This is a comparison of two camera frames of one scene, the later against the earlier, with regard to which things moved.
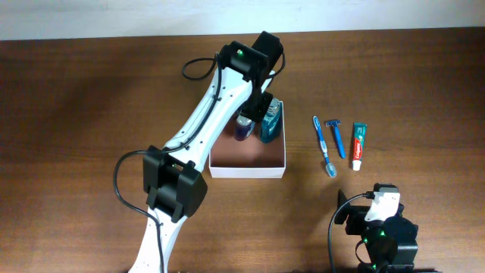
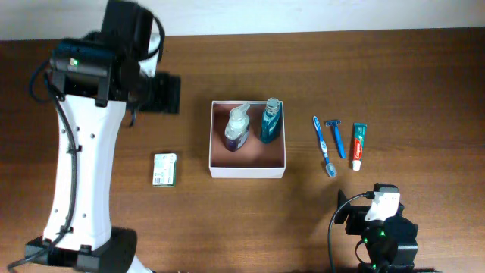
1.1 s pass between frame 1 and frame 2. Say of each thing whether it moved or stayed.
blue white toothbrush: stayed
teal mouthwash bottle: stayed
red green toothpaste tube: stayed
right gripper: stayed
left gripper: moved
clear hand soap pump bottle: moved
